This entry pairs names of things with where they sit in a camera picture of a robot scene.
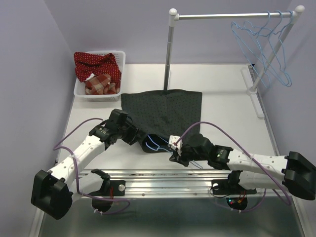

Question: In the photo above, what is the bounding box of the orange plaid cloth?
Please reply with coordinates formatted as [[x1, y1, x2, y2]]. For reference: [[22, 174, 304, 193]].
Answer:
[[84, 74, 120, 95]]

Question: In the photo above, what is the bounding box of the red dotted cloth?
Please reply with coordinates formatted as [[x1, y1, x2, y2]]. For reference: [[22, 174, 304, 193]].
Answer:
[[74, 52, 121, 85]]

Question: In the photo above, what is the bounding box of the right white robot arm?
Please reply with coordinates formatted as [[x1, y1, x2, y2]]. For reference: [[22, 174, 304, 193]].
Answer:
[[168, 134, 316, 200]]

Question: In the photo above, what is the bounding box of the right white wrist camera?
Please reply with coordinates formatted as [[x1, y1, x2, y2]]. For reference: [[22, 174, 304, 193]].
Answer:
[[168, 135, 182, 156]]

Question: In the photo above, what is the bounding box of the white perforated plastic basket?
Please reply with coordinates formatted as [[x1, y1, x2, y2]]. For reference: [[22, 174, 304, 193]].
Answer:
[[74, 50, 126, 102]]

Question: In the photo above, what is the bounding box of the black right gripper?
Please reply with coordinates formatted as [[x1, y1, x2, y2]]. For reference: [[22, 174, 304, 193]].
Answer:
[[168, 145, 208, 167]]

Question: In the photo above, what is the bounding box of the blue wire hanger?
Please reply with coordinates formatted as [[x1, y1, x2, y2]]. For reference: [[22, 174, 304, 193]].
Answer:
[[250, 11, 280, 92], [267, 11, 296, 87], [230, 10, 272, 87], [144, 133, 204, 170]]

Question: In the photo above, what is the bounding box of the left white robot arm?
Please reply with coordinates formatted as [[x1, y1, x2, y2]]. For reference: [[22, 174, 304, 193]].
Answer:
[[31, 109, 145, 220]]

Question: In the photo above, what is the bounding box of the white clothes rack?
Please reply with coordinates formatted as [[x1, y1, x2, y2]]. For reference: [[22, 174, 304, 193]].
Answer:
[[159, 5, 305, 119]]

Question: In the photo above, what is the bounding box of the dark dotted skirt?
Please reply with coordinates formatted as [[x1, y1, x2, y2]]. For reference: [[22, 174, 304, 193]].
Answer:
[[121, 89, 202, 153]]

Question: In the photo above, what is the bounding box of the aluminium mounting rail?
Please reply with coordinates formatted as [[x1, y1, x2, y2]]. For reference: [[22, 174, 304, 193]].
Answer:
[[71, 168, 284, 198]]

